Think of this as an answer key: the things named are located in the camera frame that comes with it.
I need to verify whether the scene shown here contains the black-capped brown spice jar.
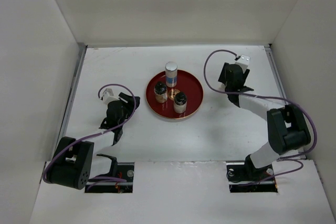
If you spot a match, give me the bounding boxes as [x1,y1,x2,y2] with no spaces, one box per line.
[154,81,167,103]

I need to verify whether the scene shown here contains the black-capped white spice jar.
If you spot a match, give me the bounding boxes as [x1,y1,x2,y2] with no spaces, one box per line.
[173,92,187,114]

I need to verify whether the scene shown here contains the silver-capped white blue bottle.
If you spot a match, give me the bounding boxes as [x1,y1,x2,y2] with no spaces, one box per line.
[165,61,177,88]

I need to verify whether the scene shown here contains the clear-capped white pepper grinder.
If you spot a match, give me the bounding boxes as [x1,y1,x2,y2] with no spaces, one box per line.
[219,83,226,91]

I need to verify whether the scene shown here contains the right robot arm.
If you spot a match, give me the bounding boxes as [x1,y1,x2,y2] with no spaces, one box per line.
[218,63,311,183]

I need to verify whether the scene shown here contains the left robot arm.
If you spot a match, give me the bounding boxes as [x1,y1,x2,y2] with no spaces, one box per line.
[43,92,140,190]

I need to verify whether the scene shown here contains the red round lacquer tray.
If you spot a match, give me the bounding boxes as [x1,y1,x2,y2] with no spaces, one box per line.
[145,70,204,120]

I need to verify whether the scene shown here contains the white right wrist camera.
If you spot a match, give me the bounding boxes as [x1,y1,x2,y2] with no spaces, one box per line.
[235,55,250,72]

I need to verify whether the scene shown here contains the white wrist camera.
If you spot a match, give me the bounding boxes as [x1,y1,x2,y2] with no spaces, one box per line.
[101,88,118,105]
[235,55,250,72]

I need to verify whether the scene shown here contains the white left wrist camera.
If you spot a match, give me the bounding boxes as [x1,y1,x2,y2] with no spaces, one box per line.
[101,88,118,105]

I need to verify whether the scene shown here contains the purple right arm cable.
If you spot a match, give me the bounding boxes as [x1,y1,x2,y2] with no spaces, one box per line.
[203,49,318,184]

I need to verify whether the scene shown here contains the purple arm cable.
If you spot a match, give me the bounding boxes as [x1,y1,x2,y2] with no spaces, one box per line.
[41,83,140,185]
[203,49,318,184]

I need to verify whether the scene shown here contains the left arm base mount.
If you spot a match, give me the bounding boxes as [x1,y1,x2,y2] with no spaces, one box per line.
[85,154,135,194]

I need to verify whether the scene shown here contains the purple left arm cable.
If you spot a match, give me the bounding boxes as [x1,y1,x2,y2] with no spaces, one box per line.
[41,83,140,185]

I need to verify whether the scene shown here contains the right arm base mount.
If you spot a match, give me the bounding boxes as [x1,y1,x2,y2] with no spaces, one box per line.
[226,162,278,193]

